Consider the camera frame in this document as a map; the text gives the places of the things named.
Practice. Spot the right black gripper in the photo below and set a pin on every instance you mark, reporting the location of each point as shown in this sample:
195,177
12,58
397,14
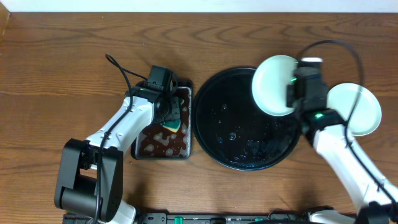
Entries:
323,90

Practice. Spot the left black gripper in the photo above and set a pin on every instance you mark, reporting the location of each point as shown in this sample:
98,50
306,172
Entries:
173,109

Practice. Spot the green yellow sponge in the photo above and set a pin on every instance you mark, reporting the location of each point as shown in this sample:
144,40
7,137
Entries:
172,124

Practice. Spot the light blue plate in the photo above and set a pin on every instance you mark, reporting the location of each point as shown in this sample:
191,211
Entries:
269,84

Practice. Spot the light green plate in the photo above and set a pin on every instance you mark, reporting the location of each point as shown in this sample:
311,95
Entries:
367,114

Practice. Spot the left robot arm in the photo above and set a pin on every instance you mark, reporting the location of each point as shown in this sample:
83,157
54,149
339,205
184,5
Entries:
90,177

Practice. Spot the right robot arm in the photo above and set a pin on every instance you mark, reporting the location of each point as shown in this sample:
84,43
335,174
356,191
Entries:
373,196

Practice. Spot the rectangular black soapy tray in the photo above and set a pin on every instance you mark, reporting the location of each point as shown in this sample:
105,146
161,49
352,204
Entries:
157,142

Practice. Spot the round black tray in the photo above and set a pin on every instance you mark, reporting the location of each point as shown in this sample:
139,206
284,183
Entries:
233,131

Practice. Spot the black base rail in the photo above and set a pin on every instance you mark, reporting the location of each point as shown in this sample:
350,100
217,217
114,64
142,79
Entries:
163,218

